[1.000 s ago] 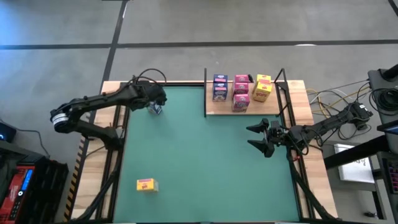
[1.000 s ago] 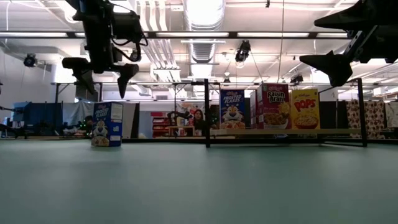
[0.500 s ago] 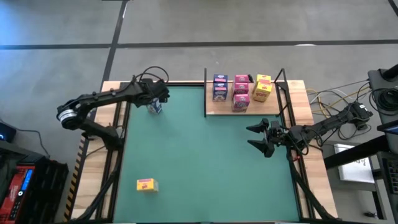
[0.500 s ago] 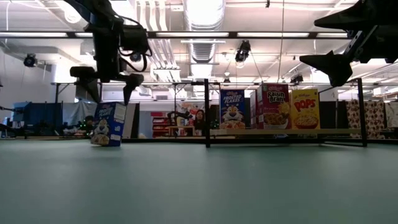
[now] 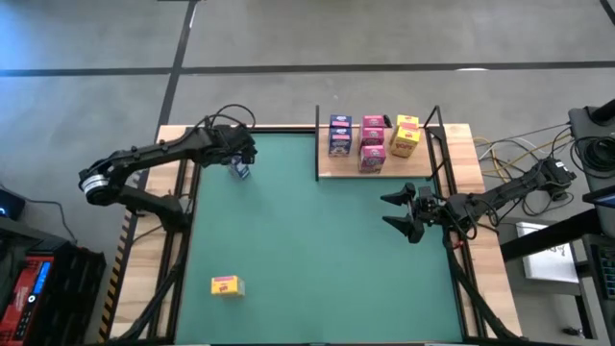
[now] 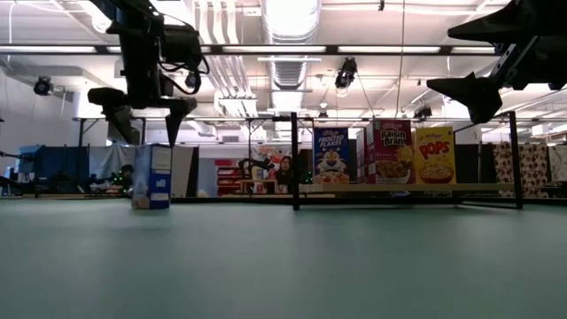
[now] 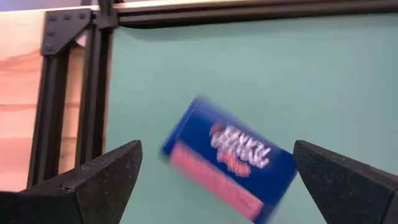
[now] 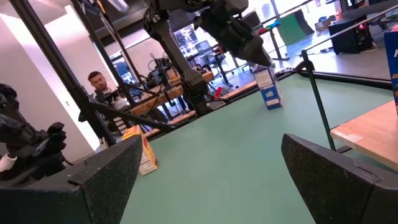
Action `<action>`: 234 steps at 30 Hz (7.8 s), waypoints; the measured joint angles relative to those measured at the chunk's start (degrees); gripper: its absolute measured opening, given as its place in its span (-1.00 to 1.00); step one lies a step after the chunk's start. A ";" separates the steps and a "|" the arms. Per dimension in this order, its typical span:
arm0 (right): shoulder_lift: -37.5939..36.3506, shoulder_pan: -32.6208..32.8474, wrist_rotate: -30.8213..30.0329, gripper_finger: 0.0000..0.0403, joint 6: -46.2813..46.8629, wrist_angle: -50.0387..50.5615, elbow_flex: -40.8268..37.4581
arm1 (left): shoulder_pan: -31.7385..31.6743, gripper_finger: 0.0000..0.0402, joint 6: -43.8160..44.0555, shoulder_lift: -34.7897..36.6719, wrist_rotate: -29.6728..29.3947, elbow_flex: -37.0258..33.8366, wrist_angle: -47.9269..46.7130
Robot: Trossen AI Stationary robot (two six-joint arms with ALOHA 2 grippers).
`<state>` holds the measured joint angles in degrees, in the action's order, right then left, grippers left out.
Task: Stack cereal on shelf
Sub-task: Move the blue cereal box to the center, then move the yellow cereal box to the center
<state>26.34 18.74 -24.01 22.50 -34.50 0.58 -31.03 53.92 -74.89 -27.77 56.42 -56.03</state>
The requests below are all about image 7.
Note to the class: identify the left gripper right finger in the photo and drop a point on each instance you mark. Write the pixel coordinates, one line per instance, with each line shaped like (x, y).
(348, 193)

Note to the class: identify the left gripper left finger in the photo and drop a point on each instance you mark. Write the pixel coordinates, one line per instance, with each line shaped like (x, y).
(77, 193)

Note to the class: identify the blue Frosted Flakes cereal box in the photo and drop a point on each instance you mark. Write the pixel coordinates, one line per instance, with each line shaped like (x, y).
(199, 133)

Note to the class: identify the black aluminium table frame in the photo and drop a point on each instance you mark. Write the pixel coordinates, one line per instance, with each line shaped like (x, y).
(49, 124)

